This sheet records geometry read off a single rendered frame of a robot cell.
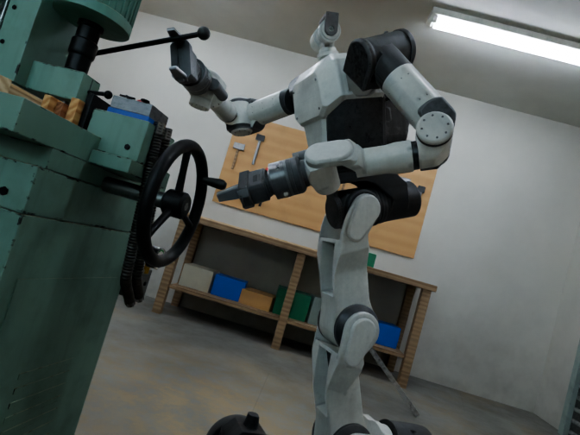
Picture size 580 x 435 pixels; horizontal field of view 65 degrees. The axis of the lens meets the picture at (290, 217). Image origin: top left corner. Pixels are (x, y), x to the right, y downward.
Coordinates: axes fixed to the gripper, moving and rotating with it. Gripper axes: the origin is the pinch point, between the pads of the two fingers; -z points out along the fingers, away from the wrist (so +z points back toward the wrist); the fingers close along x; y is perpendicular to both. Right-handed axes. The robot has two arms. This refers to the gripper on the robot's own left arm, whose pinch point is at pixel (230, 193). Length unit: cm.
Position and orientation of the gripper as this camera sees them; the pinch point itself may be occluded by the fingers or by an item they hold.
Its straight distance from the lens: 111.4
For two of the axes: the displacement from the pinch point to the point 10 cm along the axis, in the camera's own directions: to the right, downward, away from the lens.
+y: -2.7, -8.0, -5.3
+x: -0.5, -5.4, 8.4
